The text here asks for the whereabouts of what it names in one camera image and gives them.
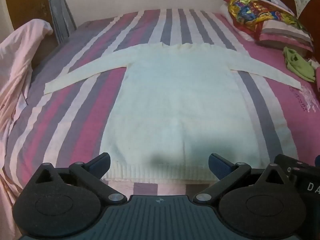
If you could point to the white pillow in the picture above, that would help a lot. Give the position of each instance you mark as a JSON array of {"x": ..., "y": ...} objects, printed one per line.
[{"x": 238, "y": 31}]

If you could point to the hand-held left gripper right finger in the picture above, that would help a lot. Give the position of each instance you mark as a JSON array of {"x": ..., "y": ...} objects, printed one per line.
[{"x": 220, "y": 166}]

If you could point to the pink grey striped bed sheet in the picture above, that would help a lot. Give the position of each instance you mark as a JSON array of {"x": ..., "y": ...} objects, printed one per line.
[{"x": 75, "y": 130}]

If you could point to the striped pillow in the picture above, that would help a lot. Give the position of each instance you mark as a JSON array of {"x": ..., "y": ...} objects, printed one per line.
[{"x": 282, "y": 33}]

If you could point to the brown wooden wardrobe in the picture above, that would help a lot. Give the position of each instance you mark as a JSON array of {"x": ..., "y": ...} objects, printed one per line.
[{"x": 27, "y": 5}]

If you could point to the grey curtain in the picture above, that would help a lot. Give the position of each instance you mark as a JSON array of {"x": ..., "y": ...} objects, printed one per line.
[{"x": 58, "y": 12}]

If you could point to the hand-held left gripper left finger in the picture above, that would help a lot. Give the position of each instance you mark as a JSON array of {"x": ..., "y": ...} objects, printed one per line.
[{"x": 100, "y": 164}]

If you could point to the green cloth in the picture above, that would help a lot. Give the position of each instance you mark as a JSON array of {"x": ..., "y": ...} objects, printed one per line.
[{"x": 297, "y": 65}]

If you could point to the brown white headboard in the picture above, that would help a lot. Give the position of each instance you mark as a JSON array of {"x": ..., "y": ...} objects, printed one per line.
[{"x": 310, "y": 17}]

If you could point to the white knitted sweater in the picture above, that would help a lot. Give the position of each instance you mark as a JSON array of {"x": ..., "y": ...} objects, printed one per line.
[{"x": 175, "y": 92}]

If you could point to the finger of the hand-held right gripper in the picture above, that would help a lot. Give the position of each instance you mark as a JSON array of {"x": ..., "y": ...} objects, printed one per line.
[{"x": 287, "y": 161}]

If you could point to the colourful printed pillow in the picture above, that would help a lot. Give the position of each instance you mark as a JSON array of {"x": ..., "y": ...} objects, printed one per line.
[{"x": 250, "y": 7}]

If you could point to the pale pink quilt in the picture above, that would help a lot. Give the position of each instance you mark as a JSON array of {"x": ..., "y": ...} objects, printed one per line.
[{"x": 15, "y": 67}]

